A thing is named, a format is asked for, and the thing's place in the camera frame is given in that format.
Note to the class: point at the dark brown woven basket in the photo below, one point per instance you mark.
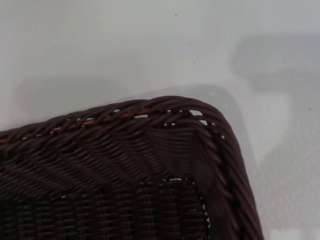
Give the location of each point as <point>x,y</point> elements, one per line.
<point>105,175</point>

